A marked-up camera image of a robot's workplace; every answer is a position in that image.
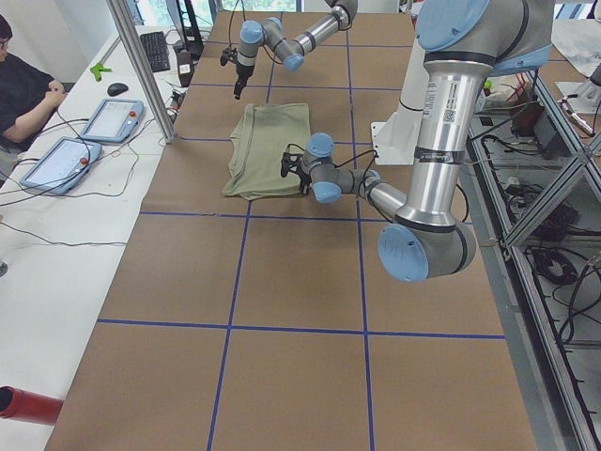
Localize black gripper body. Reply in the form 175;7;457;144
280;144;311;195
220;47;256;100

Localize olive green long-sleeve shirt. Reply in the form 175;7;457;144
222;103;311;201

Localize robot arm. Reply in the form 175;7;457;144
281;1;554;282
220;0;358;100

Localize black keyboard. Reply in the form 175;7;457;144
139;31;170;72

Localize black computer mouse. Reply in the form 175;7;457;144
107;83;129;97

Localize far teach pendant tablet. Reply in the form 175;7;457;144
80;98;145;144

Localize teach pendant tablet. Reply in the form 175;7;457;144
80;98;145;144
20;137;102;194

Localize near teach pendant tablet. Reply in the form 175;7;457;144
20;137;102;194

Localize seated person in black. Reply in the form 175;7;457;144
1;16;67;155

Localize red cylinder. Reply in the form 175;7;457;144
1;386;63;426

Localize aluminium frame post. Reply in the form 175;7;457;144
106;0;175;144

